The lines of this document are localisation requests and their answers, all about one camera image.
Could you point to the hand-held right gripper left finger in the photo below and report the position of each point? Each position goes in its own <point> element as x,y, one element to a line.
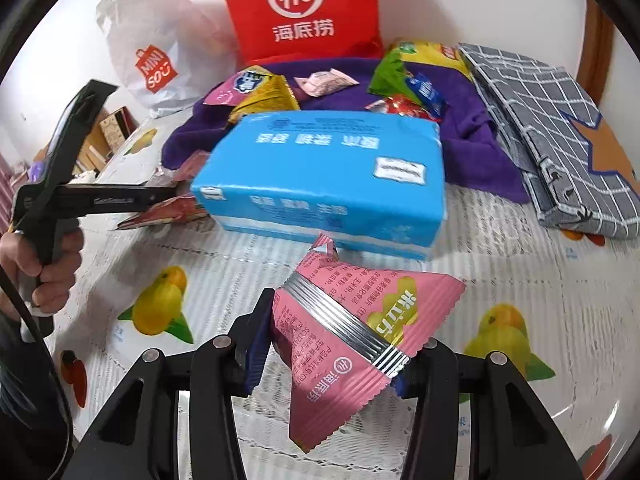
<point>257,350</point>

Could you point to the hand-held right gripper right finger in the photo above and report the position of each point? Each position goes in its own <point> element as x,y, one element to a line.
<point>435,385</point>

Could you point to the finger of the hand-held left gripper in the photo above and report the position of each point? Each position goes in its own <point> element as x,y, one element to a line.
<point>65,160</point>

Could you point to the pink triangular snack packet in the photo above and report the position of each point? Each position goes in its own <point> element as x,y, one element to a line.
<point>340,360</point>

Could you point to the small pink snack packet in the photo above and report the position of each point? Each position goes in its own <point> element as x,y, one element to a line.
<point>325,82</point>

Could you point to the red snack packet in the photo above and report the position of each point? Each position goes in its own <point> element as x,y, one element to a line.
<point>400,107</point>

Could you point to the blue snack packet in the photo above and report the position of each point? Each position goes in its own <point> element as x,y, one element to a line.
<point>427,92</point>

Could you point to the person's left forearm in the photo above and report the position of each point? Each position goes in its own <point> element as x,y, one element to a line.
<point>25,410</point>

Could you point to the person's left hand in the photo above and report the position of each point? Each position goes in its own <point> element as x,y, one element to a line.
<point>60,280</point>

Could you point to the wooden furniture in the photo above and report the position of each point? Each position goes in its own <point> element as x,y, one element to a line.
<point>92,147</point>

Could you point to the patterned box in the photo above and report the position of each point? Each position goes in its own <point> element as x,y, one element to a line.
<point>117,127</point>

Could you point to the white plastic bag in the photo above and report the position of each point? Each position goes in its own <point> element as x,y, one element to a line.
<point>145,30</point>

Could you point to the blue tissue pack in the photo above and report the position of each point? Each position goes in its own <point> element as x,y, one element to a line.
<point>320,175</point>

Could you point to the pink and yellow snack packet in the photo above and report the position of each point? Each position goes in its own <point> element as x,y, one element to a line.
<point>255,90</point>

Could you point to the purple towel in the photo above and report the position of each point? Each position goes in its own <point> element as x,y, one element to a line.
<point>475,135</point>

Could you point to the grey checked cloth with star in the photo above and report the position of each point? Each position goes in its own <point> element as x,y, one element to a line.
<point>550,135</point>

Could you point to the red paper bag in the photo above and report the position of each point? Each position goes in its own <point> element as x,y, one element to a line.
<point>300,0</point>

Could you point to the green snack packet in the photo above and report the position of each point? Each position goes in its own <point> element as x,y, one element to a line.
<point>387,72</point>

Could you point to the yellow snack bag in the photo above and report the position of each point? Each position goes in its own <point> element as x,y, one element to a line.
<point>430,55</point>

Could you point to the brown wooden door frame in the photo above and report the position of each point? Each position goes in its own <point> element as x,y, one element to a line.
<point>595,45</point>

